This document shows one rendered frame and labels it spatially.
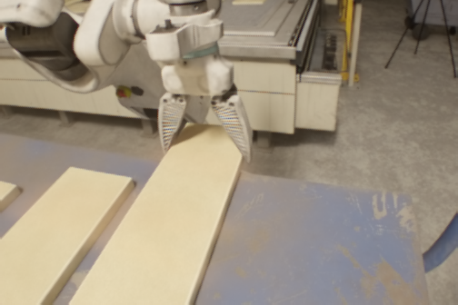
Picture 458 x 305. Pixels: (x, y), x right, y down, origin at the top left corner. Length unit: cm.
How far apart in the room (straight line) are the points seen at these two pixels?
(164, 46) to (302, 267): 29
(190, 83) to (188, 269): 24
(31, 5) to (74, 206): 30
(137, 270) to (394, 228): 32
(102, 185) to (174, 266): 19
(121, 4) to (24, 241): 38
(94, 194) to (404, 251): 43
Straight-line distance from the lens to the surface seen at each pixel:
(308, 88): 186
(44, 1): 53
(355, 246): 42
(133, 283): 38
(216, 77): 43
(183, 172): 49
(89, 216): 47
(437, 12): 529
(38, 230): 49
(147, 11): 52
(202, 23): 41
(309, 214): 44
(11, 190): 60
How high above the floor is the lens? 136
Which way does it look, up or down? 33 degrees down
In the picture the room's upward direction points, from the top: 5 degrees counter-clockwise
